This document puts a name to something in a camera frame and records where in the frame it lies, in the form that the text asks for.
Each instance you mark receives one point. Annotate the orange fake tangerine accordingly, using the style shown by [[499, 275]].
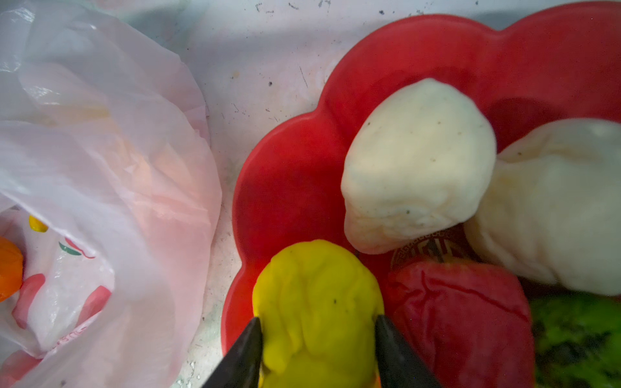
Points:
[[11, 269]]

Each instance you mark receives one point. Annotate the red fake strawberry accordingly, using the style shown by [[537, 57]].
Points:
[[469, 322]]

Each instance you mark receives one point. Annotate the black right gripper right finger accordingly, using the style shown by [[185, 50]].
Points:
[[398, 365]]

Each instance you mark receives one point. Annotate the yellow fake lemon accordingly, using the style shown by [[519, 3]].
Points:
[[317, 305]]

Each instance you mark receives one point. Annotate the red flower-shaped plate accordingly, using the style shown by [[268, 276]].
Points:
[[561, 63]]

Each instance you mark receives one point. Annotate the green fake fruit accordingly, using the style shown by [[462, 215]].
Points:
[[577, 340]]

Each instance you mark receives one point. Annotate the pink plastic bag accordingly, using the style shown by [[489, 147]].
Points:
[[111, 191]]

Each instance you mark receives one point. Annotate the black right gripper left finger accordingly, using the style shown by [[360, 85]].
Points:
[[240, 367]]

